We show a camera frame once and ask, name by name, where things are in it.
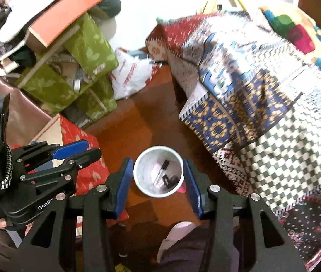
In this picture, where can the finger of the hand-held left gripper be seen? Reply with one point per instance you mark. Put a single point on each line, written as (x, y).
(86, 157)
(69, 148)

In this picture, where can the colourful patch blanket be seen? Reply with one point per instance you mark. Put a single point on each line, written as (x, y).
(299, 31)

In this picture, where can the brown leather cushion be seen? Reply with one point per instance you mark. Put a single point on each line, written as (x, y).
(21, 113)

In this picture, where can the white plastic bag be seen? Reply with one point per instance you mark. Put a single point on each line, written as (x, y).
(132, 73)

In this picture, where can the green leaf-print box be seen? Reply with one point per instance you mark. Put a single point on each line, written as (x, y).
(101, 102)
(50, 87)
(92, 48)

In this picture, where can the pink slipper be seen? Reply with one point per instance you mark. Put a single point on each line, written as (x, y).
(174, 232)

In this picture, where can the orange cardboard box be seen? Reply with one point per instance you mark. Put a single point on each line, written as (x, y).
(64, 14)

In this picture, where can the patchwork bedspread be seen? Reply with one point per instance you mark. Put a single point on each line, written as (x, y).
(262, 119)

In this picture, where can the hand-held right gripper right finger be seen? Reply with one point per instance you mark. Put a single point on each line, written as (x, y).
(193, 187)

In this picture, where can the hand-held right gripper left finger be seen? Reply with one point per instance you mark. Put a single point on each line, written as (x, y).
(122, 187)

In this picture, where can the white plastic bucket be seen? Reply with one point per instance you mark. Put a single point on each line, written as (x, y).
(146, 187)

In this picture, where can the white cloth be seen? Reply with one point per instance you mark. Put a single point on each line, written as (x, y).
(21, 11)

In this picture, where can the person's legs in dark trousers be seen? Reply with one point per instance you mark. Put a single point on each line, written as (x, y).
(188, 249)

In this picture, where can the black marker pen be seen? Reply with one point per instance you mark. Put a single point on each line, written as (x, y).
(161, 171)

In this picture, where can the red leaf-print box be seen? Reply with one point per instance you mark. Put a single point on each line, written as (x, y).
(86, 150)

